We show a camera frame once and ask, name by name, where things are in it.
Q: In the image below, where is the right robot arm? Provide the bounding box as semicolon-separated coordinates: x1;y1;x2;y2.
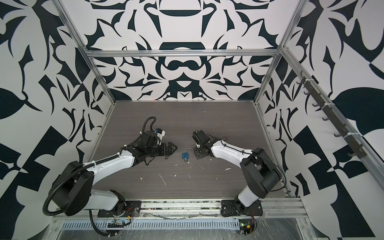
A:
193;130;285;208

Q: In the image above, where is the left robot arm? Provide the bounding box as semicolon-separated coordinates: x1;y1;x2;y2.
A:
42;129;178;216

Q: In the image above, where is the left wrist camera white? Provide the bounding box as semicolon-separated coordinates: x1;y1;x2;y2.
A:
154;129;166;143

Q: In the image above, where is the black corrugated cable left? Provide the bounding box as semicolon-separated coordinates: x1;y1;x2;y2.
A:
41;116;158;238

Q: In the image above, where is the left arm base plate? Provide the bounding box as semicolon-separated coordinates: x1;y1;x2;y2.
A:
98;201;142;218

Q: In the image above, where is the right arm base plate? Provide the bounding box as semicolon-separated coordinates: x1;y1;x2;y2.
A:
221;199;264;217

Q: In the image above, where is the white slotted cable duct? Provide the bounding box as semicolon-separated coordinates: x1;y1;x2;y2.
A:
61;219;241;231

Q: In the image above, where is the grey wall hook rail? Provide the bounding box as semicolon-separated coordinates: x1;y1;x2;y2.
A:
298;77;368;159

